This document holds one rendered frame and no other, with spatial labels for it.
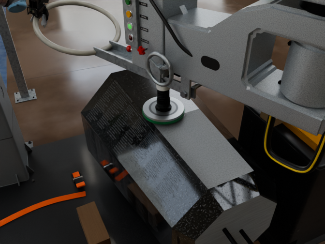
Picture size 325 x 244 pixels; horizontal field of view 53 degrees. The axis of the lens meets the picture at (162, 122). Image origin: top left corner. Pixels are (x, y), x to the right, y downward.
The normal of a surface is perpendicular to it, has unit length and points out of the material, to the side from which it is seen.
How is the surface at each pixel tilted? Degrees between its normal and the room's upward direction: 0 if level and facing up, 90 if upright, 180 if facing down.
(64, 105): 0
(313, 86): 90
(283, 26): 90
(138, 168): 45
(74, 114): 0
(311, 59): 90
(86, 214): 0
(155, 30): 90
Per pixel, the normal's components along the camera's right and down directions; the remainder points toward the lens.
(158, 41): -0.68, 0.46
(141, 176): -0.62, -0.35
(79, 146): 0.00, -0.79
